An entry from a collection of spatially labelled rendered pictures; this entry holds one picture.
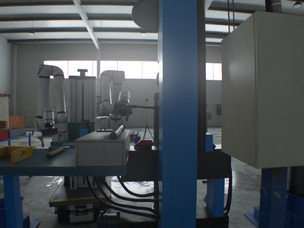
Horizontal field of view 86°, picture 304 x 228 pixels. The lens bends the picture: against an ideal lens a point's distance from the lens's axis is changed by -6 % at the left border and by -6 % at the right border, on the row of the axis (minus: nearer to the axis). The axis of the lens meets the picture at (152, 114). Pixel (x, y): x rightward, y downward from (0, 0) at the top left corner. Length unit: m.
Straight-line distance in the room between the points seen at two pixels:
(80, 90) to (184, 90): 1.75
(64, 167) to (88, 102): 1.56
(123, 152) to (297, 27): 0.77
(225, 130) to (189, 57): 0.45
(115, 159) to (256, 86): 0.65
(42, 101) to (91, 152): 1.38
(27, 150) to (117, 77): 1.16
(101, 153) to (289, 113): 0.73
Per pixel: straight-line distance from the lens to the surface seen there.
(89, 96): 2.41
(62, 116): 1.94
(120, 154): 0.86
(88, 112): 2.40
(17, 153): 1.11
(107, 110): 1.48
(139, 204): 1.65
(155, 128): 1.37
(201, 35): 1.16
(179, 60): 0.91
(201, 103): 1.07
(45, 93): 2.16
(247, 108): 0.53
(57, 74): 2.14
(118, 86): 1.98
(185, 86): 0.90
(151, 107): 1.15
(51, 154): 1.12
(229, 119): 0.61
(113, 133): 0.84
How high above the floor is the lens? 1.32
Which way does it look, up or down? 1 degrees down
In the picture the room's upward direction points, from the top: straight up
